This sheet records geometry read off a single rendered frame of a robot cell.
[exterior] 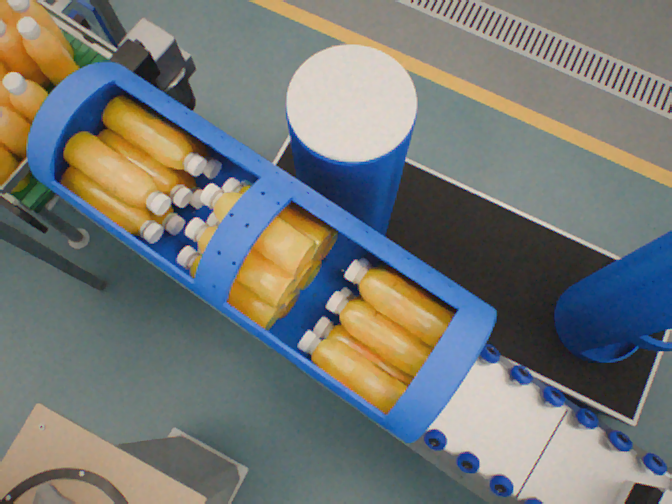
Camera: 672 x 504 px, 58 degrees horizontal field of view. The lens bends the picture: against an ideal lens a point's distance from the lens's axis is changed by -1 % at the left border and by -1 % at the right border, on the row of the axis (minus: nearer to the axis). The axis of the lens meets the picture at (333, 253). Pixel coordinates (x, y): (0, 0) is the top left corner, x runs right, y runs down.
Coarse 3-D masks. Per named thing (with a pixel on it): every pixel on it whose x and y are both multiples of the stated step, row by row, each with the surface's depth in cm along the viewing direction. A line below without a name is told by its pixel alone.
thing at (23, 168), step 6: (24, 162) 132; (18, 168) 131; (24, 168) 132; (12, 174) 131; (18, 174) 132; (24, 174) 134; (6, 180) 131; (12, 180) 131; (18, 180) 133; (0, 186) 130; (6, 186) 131; (12, 186) 132
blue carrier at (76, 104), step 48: (48, 96) 108; (96, 96) 118; (144, 96) 111; (48, 144) 108; (240, 144) 113; (288, 192) 105; (144, 240) 123; (192, 240) 128; (240, 240) 101; (336, 240) 123; (384, 240) 107; (192, 288) 110; (336, 288) 126; (432, 288) 101; (288, 336) 119; (480, 336) 97; (336, 384) 103; (432, 384) 95
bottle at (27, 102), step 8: (24, 80) 124; (24, 88) 123; (32, 88) 125; (40, 88) 127; (16, 96) 124; (24, 96) 124; (32, 96) 125; (40, 96) 126; (16, 104) 125; (24, 104) 125; (32, 104) 126; (40, 104) 127; (24, 112) 127; (32, 112) 127; (32, 120) 130
